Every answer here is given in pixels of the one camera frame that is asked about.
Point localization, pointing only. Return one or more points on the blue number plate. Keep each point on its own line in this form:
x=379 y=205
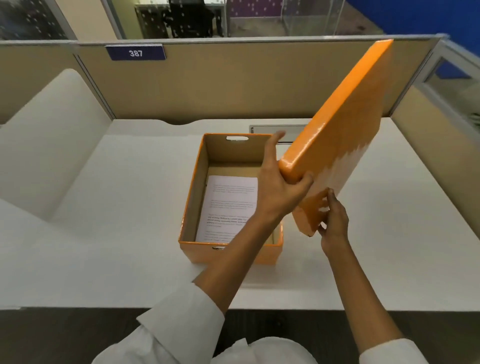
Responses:
x=135 y=53

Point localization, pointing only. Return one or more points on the person's right hand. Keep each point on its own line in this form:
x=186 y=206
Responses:
x=335 y=228

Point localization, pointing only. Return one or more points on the person's left forearm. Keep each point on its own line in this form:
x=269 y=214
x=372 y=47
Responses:
x=210 y=296

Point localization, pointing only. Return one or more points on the orange box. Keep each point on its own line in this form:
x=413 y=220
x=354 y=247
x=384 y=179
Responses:
x=193 y=210

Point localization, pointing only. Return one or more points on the orange box lid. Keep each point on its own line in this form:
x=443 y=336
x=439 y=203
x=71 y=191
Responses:
x=337 y=131

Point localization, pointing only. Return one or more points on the person's left hand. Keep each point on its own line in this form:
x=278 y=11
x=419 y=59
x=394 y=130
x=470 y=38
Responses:
x=275 y=191

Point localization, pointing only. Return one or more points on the person's white shirt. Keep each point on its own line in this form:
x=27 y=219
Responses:
x=277 y=352

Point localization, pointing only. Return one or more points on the blue wall panel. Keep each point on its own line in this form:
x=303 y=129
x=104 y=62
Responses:
x=420 y=18

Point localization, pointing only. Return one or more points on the white printed paper sheet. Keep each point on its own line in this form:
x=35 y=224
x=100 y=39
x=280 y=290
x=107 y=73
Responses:
x=225 y=202

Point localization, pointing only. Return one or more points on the purple dotted panel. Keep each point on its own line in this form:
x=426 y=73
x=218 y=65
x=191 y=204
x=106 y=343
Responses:
x=255 y=8

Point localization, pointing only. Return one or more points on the beige partition with glass window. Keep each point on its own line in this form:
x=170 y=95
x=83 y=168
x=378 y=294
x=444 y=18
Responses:
x=442 y=138

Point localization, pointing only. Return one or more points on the white desk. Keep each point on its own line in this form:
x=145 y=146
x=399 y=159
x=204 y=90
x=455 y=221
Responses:
x=112 y=232

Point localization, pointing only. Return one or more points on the plain beige partition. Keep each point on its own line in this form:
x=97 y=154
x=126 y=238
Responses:
x=33 y=82

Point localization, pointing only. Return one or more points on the beige partition with number plate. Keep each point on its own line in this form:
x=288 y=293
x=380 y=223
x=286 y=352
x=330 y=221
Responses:
x=232 y=86

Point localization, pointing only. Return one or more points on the black office furniture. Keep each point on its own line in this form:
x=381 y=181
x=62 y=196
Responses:
x=191 y=18

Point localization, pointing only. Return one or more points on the person's right forearm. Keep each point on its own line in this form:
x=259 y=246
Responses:
x=363 y=300

